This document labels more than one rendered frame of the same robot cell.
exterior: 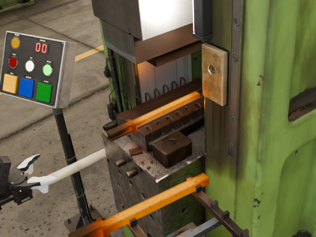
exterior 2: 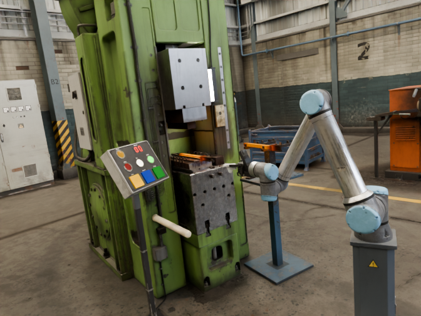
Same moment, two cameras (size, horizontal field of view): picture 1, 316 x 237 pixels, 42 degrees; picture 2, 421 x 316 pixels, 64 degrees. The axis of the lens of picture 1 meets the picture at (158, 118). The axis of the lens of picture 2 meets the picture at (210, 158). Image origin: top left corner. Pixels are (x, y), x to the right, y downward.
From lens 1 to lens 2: 2.81 m
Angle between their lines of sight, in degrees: 86
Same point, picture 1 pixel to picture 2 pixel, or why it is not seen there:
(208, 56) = (218, 108)
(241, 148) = (231, 140)
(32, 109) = not seen: outside the picture
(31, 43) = (129, 149)
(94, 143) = not seen: outside the picture
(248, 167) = (234, 147)
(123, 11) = (200, 96)
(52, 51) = (145, 148)
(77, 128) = not seen: outside the picture
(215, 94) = (222, 122)
